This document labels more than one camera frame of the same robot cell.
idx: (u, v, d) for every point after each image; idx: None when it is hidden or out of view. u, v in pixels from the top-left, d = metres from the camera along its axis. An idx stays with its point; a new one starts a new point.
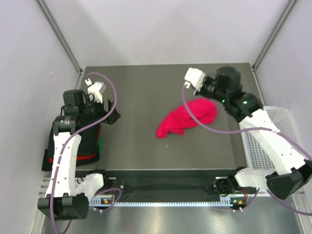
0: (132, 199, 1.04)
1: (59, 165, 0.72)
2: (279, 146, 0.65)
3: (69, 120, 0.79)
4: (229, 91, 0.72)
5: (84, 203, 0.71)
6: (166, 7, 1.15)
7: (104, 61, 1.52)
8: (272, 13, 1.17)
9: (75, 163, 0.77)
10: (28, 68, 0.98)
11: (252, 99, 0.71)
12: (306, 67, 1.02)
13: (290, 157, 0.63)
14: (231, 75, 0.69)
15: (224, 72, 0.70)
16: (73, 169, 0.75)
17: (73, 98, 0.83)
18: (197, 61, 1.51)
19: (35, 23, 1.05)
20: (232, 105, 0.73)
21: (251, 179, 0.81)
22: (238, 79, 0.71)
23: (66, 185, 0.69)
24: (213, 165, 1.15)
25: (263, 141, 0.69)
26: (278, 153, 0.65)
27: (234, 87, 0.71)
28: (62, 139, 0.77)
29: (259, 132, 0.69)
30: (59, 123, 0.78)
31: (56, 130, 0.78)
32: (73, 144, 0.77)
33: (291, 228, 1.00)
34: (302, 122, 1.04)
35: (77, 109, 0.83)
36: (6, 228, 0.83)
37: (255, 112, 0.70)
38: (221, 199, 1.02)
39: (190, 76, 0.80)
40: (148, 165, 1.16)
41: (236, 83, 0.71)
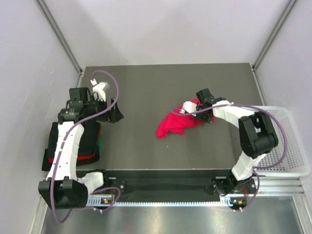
0: (132, 199, 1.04)
1: (62, 150, 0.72)
2: (234, 110, 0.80)
3: (73, 111, 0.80)
4: (204, 100, 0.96)
5: (84, 191, 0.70)
6: (166, 7, 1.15)
7: (104, 61, 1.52)
8: (272, 14, 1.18)
9: (77, 151, 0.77)
10: (28, 68, 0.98)
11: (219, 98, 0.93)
12: (306, 67, 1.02)
13: (243, 112, 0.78)
14: (201, 90, 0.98)
15: (197, 92, 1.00)
16: (74, 156, 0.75)
17: (78, 92, 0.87)
18: (197, 61, 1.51)
19: (35, 23, 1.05)
20: (207, 106, 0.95)
21: (240, 163, 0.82)
22: (208, 91, 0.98)
23: (67, 169, 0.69)
24: (214, 165, 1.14)
25: (225, 114, 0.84)
26: (233, 113, 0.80)
27: (206, 96, 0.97)
28: (66, 127, 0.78)
29: (221, 109, 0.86)
30: (64, 114, 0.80)
31: (61, 121, 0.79)
32: (77, 131, 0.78)
33: (291, 228, 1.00)
34: (302, 122, 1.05)
35: (81, 103, 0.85)
36: (6, 228, 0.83)
37: (219, 101, 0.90)
38: (221, 199, 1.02)
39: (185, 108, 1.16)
40: (148, 165, 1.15)
41: (207, 93, 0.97)
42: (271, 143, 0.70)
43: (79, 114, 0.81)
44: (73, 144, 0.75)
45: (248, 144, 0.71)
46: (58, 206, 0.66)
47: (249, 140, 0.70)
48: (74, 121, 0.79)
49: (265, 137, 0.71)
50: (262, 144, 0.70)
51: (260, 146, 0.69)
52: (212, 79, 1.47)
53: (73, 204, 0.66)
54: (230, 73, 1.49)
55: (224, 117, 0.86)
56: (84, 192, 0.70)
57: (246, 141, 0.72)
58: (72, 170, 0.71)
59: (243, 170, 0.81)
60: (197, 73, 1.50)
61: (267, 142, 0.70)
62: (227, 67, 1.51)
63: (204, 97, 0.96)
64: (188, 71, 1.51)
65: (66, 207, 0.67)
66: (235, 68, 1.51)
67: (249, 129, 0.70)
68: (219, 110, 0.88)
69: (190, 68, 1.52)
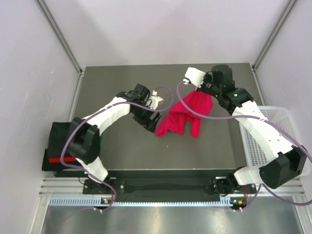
0: (132, 200, 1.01)
1: (107, 109, 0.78)
2: (267, 132, 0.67)
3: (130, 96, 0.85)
4: (222, 85, 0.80)
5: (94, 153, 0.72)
6: (166, 7, 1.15)
7: (104, 61, 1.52)
8: (272, 14, 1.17)
9: (111, 122, 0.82)
10: (28, 68, 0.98)
11: (243, 93, 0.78)
12: (306, 67, 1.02)
13: (279, 143, 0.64)
14: (223, 70, 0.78)
15: (215, 69, 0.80)
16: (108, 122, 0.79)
17: (142, 88, 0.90)
18: (196, 61, 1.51)
19: (35, 23, 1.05)
20: (225, 99, 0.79)
21: (248, 176, 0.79)
22: (230, 75, 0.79)
23: (99, 122, 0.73)
24: (213, 165, 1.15)
25: (253, 131, 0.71)
26: (265, 139, 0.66)
27: (226, 81, 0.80)
28: (116, 100, 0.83)
29: (249, 122, 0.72)
30: (123, 94, 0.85)
31: (118, 96, 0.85)
32: (123, 109, 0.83)
33: (291, 228, 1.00)
34: (302, 122, 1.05)
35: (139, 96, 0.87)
36: (6, 228, 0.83)
37: (245, 103, 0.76)
38: (221, 198, 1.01)
39: (190, 74, 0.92)
40: (149, 165, 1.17)
41: (228, 78, 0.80)
42: (294, 176, 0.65)
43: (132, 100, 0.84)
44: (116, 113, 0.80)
45: (272, 180, 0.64)
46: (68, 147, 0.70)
47: (276, 178, 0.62)
48: (126, 99, 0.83)
49: (294, 173, 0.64)
50: (287, 178, 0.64)
51: (285, 180, 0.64)
52: None
53: (80, 154, 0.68)
54: None
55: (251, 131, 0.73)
56: (91, 157, 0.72)
57: (271, 175, 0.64)
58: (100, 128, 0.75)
59: (249, 181, 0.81)
60: None
61: (292, 175, 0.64)
62: None
63: (224, 83, 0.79)
64: None
65: (73, 153, 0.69)
66: (235, 68, 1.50)
67: (284, 171, 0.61)
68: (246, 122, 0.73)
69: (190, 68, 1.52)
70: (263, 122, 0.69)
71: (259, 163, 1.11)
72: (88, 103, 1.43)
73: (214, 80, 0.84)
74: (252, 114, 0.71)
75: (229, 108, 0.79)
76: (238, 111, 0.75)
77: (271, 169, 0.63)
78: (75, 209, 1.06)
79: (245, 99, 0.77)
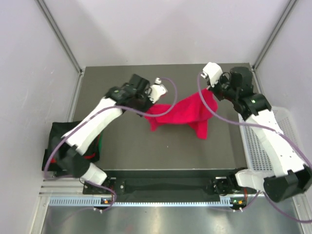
0: (132, 200, 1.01)
1: (88, 121, 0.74)
2: (281, 147, 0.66)
3: (122, 94, 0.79)
4: (239, 88, 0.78)
5: (84, 165, 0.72)
6: (166, 7, 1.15)
7: (103, 61, 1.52)
8: (272, 14, 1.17)
9: (99, 130, 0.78)
10: (28, 68, 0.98)
11: (261, 99, 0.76)
12: (306, 67, 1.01)
13: (290, 160, 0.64)
14: (242, 74, 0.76)
15: (235, 71, 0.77)
16: (94, 133, 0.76)
17: (139, 81, 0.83)
18: (196, 60, 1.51)
19: (35, 23, 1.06)
20: (242, 103, 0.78)
21: (251, 182, 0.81)
22: (249, 79, 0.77)
23: (81, 139, 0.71)
24: (214, 165, 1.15)
25: (266, 143, 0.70)
26: (277, 154, 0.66)
27: (244, 85, 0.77)
28: (104, 104, 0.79)
29: (263, 132, 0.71)
30: (113, 92, 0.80)
31: (107, 96, 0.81)
32: (109, 116, 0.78)
33: (291, 228, 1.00)
34: (302, 122, 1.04)
35: (135, 90, 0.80)
36: (6, 228, 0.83)
37: (262, 111, 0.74)
38: (221, 199, 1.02)
39: (209, 68, 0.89)
40: (150, 165, 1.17)
41: (247, 82, 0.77)
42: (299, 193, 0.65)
43: (125, 97, 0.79)
44: (100, 123, 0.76)
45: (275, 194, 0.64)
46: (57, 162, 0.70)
47: (281, 194, 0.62)
48: (116, 101, 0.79)
49: (300, 191, 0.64)
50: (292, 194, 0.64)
51: (289, 196, 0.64)
52: None
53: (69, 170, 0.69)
54: None
55: (263, 143, 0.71)
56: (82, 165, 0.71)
57: (275, 190, 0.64)
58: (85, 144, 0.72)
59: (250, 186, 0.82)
60: (196, 73, 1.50)
61: (298, 192, 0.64)
62: (227, 67, 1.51)
63: (242, 87, 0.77)
64: (188, 72, 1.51)
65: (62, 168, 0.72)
66: None
67: (290, 189, 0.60)
68: (260, 132, 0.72)
69: (189, 69, 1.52)
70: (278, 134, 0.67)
71: (259, 164, 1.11)
72: (88, 103, 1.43)
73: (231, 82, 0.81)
74: (268, 126, 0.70)
75: (244, 114, 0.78)
76: (252, 119, 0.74)
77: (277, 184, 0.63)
78: (75, 209, 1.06)
79: (263, 107, 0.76)
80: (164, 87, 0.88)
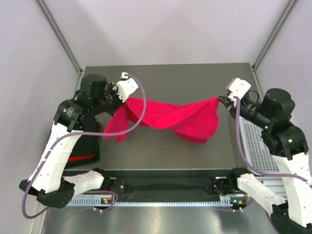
0: (132, 200, 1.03)
1: (45, 160, 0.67)
2: (305, 198, 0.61)
3: (72, 111, 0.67)
4: (275, 120, 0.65)
5: (65, 195, 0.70)
6: (167, 7, 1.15)
7: (103, 60, 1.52)
8: (272, 14, 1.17)
9: (66, 159, 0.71)
10: (28, 68, 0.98)
11: (298, 137, 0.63)
12: (306, 67, 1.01)
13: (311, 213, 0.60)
14: (284, 105, 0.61)
15: (277, 101, 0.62)
16: (60, 166, 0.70)
17: (90, 88, 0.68)
18: (196, 60, 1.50)
19: (35, 23, 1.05)
20: (273, 138, 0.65)
21: (253, 191, 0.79)
22: (290, 110, 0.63)
23: (46, 182, 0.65)
24: (213, 165, 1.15)
25: (290, 187, 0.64)
26: (300, 204, 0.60)
27: (282, 117, 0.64)
28: (58, 131, 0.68)
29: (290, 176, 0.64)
30: (63, 112, 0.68)
31: (56, 119, 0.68)
32: (68, 143, 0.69)
33: None
34: (302, 122, 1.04)
35: (90, 99, 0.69)
36: (6, 228, 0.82)
37: (297, 155, 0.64)
38: (221, 198, 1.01)
39: (238, 88, 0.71)
40: (149, 165, 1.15)
41: (286, 114, 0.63)
42: None
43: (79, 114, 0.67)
44: (61, 155, 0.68)
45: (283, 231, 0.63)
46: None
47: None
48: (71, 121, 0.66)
49: None
50: None
51: None
52: (212, 79, 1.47)
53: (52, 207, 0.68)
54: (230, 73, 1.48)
55: (286, 183, 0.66)
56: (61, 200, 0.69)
57: (284, 227, 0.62)
58: (53, 183, 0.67)
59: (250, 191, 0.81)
60: (196, 73, 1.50)
61: None
62: (227, 67, 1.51)
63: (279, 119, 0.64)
64: (188, 72, 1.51)
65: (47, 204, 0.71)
66: (235, 67, 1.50)
67: None
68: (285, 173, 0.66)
69: (189, 68, 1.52)
70: (308, 186, 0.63)
71: (258, 164, 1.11)
72: None
73: (266, 108, 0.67)
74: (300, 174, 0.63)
75: (273, 149, 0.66)
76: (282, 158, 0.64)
77: (289, 227, 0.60)
78: (75, 209, 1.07)
79: (298, 146, 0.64)
80: (132, 84, 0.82)
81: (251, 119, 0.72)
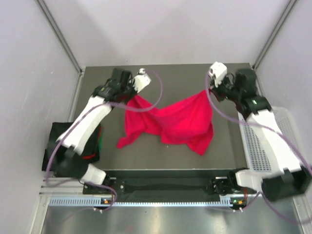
0: (132, 200, 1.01)
1: (80, 121, 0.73)
2: (277, 146, 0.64)
3: (108, 91, 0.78)
4: (243, 89, 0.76)
5: (82, 163, 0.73)
6: (166, 7, 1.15)
7: (104, 60, 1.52)
8: (272, 14, 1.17)
9: (92, 128, 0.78)
10: (28, 68, 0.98)
11: (263, 102, 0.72)
12: (306, 67, 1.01)
13: (286, 159, 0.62)
14: (246, 75, 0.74)
15: (239, 71, 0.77)
16: (88, 132, 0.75)
17: (120, 74, 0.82)
18: (196, 60, 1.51)
19: (35, 23, 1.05)
20: (244, 103, 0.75)
21: (249, 180, 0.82)
22: (252, 80, 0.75)
23: (76, 139, 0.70)
24: (213, 165, 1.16)
25: (263, 141, 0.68)
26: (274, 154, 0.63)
27: (247, 86, 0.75)
28: (91, 104, 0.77)
29: (259, 129, 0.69)
30: (99, 91, 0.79)
31: (93, 95, 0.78)
32: (102, 113, 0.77)
33: (291, 228, 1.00)
34: (302, 122, 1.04)
35: (119, 86, 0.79)
36: (6, 228, 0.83)
37: (262, 112, 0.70)
38: (221, 199, 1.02)
39: (216, 68, 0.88)
40: (151, 165, 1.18)
41: (250, 83, 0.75)
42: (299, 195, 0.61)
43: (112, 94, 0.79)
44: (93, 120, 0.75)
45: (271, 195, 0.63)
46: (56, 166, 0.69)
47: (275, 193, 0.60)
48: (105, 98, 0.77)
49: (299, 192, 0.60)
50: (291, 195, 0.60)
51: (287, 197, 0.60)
52: None
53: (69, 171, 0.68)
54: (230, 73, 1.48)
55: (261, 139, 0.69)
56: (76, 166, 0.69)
57: (271, 189, 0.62)
58: (81, 144, 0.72)
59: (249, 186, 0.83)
60: (196, 73, 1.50)
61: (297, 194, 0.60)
62: (227, 67, 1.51)
63: (246, 87, 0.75)
64: (188, 72, 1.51)
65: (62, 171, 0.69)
66: (235, 67, 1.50)
67: (284, 187, 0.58)
68: (256, 129, 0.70)
69: (189, 69, 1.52)
70: (276, 135, 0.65)
71: (259, 164, 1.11)
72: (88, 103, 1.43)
73: (236, 83, 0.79)
74: (267, 125, 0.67)
75: (246, 114, 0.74)
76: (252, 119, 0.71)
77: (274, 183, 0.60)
78: (75, 209, 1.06)
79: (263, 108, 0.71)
80: (147, 78, 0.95)
81: (229, 95, 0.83)
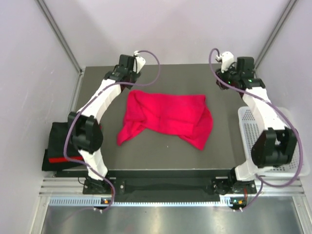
0: (132, 200, 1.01)
1: (97, 95, 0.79)
2: (265, 110, 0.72)
3: (118, 74, 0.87)
4: (241, 71, 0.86)
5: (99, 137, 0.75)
6: (166, 7, 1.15)
7: (104, 60, 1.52)
8: (272, 14, 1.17)
9: (107, 106, 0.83)
10: (28, 68, 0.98)
11: (257, 81, 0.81)
12: (306, 67, 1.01)
13: (273, 121, 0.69)
14: (245, 59, 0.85)
15: (239, 57, 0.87)
16: (103, 107, 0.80)
17: (127, 60, 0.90)
18: (196, 61, 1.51)
19: (35, 23, 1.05)
20: (240, 82, 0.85)
21: (246, 167, 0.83)
22: (251, 64, 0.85)
23: (94, 111, 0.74)
24: (214, 165, 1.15)
25: (255, 109, 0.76)
26: (263, 116, 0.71)
27: (246, 68, 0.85)
28: (106, 84, 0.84)
29: (252, 100, 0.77)
30: (110, 75, 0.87)
31: (106, 77, 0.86)
32: (114, 91, 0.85)
33: (291, 228, 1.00)
34: (302, 122, 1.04)
35: (126, 69, 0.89)
36: (6, 229, 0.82)
37: (255, 87, 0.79)
38: (221, 198, 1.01)
39: (224, 54, 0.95)
40: (150, 165, 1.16)
41: (248, 67, 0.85)
42: (281, 160, 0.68)
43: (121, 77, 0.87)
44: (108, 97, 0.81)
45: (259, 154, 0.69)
46: (73, 139, 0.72)
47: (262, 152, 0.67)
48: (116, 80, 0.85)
49: (282, 156, 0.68)
50: (274, 158, 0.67)
51: (270, 160, 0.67)
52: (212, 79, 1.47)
53: (86, 144, 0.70)
54: None
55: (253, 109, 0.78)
56: (95, 140, 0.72)
57: (259, 150, 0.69)
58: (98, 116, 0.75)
59: (246, 174, 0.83)
60: (196, 73, 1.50)
61: (279, 158, 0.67)
62: None
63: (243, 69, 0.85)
64: (188, 72, 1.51)
65: (80, 145, 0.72)
66: None
67: (269, 144, 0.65)
68: (250, 101, 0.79)
69: (189, 68, 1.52)
70: (266, 104, 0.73)
71: None
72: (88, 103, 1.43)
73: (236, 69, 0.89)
74: (258, 96, 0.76)
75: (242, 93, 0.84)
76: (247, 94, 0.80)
77: (261, 142, 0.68)
78: (75, 209, 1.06)
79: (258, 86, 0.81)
80: (143, 57, 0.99)
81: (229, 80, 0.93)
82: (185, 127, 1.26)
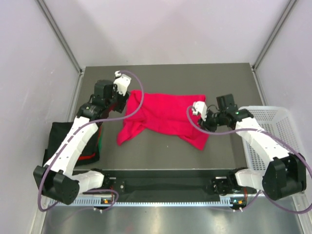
0: (132, 200, 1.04)
1: (68, 143, 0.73)
2: (263, 140, 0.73)
3: (93, 109, 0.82)
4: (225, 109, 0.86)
5: (74, 188, 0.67)
6: (166, 7, 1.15)
7: (104, 60, 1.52)
8: (272, 14, 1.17)
9: (81, 149, 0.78)
10: (28, 68, 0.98)
11: (244, 112, 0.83)
12: (306, 67, 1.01)
13: (275, 149, 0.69)
14: (224, 96, 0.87)
15: (218, 97, 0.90)
16: (76, 154, 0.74)
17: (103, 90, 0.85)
18: (196, 61, 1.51)
19: (35, 23, 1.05)
20: (228, 116, 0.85)
21: (250, 180, 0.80)
22: (231, 99, 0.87)
23: (64, 164, 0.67)
24: (214, 165, 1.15)
25: (252, 140, 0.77)
26: (263, 146, 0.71)
27: (228, 104, 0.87)
28: (81, 122, 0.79)
29: (247, 132, 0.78)
30: (84, 109, 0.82)
31: (79, 114, 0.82)
32: (89, 130, 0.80)
33: (290, 228, 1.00)
34: (302, 122, 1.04)
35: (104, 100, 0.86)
36: (6, 229, 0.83)
37: (245, 119, 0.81)
38: (221, 199, 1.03)
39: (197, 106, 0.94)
40: (151, 165, 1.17)
41: (230, 102, 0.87)
42: (297, 188, 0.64)
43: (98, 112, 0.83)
44: (81, 140, 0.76)
45: (273, 188, 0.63)
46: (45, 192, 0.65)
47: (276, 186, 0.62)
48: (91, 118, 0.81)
49: (296, 184, 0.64)
50: (290, 187, 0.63)
51: (287, 191, 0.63)
52: (211, 79, 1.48)
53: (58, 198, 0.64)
54: (230, 74, 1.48)
55: (249, 140, 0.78)
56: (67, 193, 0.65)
57: (271, 185, 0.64)
58: (68, 168, 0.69)
59: (250, 186, 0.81)
60: (196, 73, 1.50)
61: (295, 186, 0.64)
62: (227, 67, 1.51)
63: (226, 105, 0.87)
64: (188, 72, 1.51)
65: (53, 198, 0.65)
66: (235, 68, 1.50)
67: (281, 175, 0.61)
68: (245, 134, 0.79)
69: (189, 68, 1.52)
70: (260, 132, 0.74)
71: (258, 165, 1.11)
72: None
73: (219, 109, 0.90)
74: (251, 127, 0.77)
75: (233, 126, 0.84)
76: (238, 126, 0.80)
77: (270, 175, 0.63)
78: (75, 209, 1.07)
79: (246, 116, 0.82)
80: (126, 78, 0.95)
81: (217, 122, 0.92)
82: (186, 127, 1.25)
